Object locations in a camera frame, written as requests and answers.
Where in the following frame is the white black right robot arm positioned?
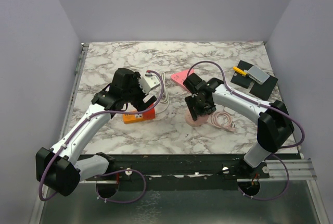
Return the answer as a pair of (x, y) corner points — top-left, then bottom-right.
(183, 73), (294, 178)

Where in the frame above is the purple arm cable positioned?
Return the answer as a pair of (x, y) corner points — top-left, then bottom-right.
(38, 70), (165, 204)
(187, 61), (305, 201)

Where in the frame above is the round pink power strip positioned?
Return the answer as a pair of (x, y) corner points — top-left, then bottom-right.
(185, 113), (209, 127)

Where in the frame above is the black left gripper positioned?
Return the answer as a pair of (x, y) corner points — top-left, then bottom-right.
(123, 72), (157, 113)

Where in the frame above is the pink triangular power strip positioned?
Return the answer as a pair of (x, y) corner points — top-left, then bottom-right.
(170, 69), (189, 91)

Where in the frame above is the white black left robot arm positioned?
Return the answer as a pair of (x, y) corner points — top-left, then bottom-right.
(35, 68), (164, 201)

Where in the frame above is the white grey network switch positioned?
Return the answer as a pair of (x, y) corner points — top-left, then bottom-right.
(247, 66), (270, 85)

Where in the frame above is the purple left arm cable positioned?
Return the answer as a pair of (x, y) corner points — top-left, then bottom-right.
(38, 70), (165, 204)

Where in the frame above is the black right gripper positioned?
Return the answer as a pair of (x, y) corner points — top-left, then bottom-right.
(185, 94), (216, 120)

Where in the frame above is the aluminium frame rail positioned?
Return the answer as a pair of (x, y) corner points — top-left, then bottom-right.
(40, 42), (331, 223)

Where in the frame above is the orange power strip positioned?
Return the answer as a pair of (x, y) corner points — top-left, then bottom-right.
(122, 114), (145, 124)

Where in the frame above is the pink power cable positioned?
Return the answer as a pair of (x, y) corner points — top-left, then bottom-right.
(208, 111), (237, 133)

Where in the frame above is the black flat box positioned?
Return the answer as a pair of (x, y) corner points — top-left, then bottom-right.
(250, 76), (278, 101)

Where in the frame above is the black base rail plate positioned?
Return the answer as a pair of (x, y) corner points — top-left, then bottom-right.
(87, 154), (269, 195)

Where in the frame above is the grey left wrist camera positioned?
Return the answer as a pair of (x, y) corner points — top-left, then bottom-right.
(138, 74), (160, 95)

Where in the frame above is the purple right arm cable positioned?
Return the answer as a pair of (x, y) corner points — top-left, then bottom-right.
(187, 61), (305, 201)

